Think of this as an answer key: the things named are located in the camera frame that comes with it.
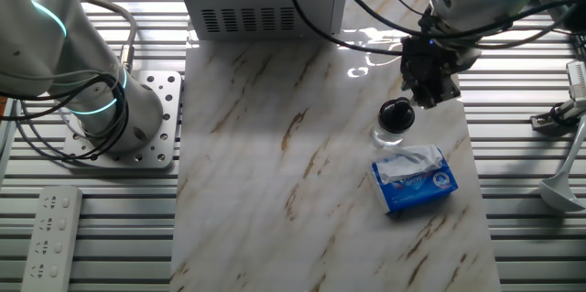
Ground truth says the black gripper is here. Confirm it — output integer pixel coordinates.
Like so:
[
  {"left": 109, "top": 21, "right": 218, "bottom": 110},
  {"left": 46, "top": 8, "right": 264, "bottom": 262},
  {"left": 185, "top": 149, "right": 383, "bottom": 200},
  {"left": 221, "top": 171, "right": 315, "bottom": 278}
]
[{"left": 400, "top": 35, "right": 482, "bottom": 110}]

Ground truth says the blue tissue pack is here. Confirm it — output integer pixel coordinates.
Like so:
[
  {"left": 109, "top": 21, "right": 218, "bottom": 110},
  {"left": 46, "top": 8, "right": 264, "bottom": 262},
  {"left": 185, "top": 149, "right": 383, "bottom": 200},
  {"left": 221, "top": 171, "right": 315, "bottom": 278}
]
[{"left": 367, "top": 144, "right": 460, "bottom": 214}]

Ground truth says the white marble pattern board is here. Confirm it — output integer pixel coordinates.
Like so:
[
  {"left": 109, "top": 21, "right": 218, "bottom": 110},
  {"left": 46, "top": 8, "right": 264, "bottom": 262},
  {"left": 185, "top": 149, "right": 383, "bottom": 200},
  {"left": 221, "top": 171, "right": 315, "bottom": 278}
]
[{"left": 168, "top": 0, "right": 503, "bottom": 292}]

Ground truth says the white power strip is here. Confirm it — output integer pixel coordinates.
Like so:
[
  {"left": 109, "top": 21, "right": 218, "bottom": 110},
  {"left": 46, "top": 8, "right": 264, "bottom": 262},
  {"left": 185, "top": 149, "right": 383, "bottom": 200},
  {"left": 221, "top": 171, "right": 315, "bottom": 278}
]
[{"left": 20, "top": 185, "right": 84, "bottom": 292}]

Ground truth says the small metal bracket clamp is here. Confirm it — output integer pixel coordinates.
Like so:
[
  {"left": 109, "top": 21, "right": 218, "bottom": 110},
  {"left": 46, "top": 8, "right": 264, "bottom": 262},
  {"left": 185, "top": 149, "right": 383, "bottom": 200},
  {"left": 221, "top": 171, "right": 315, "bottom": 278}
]
[{"left": 529, "top": 99, "right": 586, "bottom": 134}]

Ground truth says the silver finned camera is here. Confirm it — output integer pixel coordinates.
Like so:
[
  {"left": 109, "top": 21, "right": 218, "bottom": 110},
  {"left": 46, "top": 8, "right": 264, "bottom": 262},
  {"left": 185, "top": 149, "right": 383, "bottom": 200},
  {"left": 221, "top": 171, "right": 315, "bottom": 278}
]
[{"left": 566, "top": 59, "right": 586, "bottom": 101}]

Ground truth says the black base cable bundle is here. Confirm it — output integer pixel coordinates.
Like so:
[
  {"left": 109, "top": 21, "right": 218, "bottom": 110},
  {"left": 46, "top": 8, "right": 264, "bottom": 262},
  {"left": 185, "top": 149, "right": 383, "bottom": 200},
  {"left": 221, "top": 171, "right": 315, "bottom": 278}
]
[{"left": 0, "top": 71, "right": 132, "bottom": 163}]

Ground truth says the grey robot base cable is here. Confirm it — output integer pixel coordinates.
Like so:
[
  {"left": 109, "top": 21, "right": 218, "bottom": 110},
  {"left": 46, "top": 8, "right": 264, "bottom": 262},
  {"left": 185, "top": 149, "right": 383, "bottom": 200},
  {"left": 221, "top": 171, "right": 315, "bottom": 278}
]
[{"left": 77, "top": 0, "right": 138, "bottom": 73}]

